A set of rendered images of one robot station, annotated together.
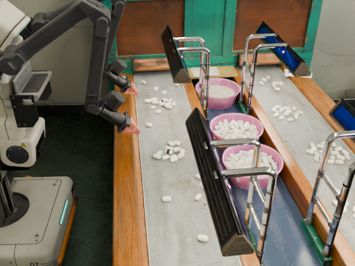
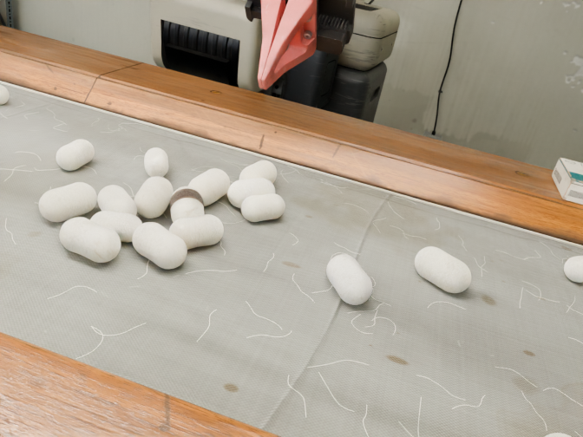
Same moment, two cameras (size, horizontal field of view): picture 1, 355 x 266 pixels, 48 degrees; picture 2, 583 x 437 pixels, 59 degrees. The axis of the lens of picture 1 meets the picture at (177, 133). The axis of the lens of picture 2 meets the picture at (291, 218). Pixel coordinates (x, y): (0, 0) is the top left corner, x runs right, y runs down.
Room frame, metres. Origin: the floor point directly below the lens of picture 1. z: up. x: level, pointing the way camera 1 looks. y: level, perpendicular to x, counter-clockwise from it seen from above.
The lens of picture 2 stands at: (2.13, -0.18, 0.92)
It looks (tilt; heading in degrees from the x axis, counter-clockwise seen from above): 28 degrees down; 108
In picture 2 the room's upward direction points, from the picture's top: 12 degrees clockwise
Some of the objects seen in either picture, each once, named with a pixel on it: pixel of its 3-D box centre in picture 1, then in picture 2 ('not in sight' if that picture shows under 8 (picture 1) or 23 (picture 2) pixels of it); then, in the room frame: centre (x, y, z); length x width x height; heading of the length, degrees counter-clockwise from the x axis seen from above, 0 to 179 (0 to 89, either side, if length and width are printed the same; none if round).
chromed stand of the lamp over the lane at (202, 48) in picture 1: (189, 82); not in sight; (1.92, -0.06, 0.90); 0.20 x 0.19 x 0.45; 7
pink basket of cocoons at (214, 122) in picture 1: (235, 133); not in sight; (1.68, -0.30, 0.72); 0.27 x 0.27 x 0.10
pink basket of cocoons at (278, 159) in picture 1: (251, 167); not in sight; (1.40, -0.33, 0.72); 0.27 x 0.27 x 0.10
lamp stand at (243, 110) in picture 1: (261, 78); not in sight; (1.97, -0.46, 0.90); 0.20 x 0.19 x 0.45; 7
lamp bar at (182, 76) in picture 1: (174, 50); not in sight; (1.91, 0.02, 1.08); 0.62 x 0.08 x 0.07; 7
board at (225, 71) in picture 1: (210, 72); not in sight; (2.33, -0.21, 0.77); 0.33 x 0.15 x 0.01; 97
